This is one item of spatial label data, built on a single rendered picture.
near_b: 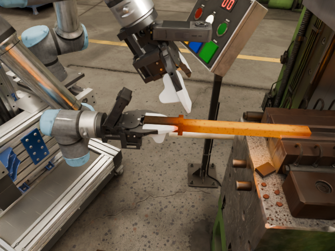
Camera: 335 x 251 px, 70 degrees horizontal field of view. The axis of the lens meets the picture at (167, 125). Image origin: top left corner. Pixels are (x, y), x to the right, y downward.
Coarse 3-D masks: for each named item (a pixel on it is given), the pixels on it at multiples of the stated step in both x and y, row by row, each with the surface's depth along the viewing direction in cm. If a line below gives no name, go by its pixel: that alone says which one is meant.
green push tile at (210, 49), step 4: (208, 44) 95; (212, 44) 93; (204, 48) 96; (208, 48) 94; (212, 48) 93; (216, 48) 91; (200, 52) 98; (204, 52) 96; (208, 52) 94; (212, 52) 92; (200, 56) 98; (204, 56) 96; (208, 56) 94; (212, 56) 93; (204, 60) 95; (208, 60) 93
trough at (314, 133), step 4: (312, 128) 63; (316, 128) 63; (320, 128) 63; (324, 128) 63; (328, 128) 63; (332, 128) 63; (312, 132) 64; (316, 132) 64; (320, 132) 64; (324, 132) 64; (328, 132) 63; (332, 132) 63; (320, 136) 62; (324, 136) 62; (328, 136) 62; (332, 136) 62
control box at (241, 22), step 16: (208, 0) 101; (240, 0) 86; (192, 16) 108; (224, 16) 91; (240, 16) 84; (256, 16) 85; (224, 32) 89; (240, 32) 86; (224, 48) 89; (240, 48) 91; (208, 64) 94; (224, 64) 93
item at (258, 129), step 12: (144, 120) 62; (156, 120) 62; (168, 120) 62; (180, 120) 62; (192, 120) 63; (204, 120) 63; (180, 132) 62; (204, 132) 63; (216, 132) 62; (228, 132) 62; (240, 132) 62; (252, 132) 61; (264, 132) 61; (276, 132) 61; (288, 132) 61; (300, 132) 60
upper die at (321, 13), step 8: (304, 0) 52; (312, 0) 49; (320, 0) 46; (328, 0) 43; (312, 8) 49; (320, 8) 46; (328, 8) 43; (320, 16) 46; (328, 16) 43; (328, 24) 43
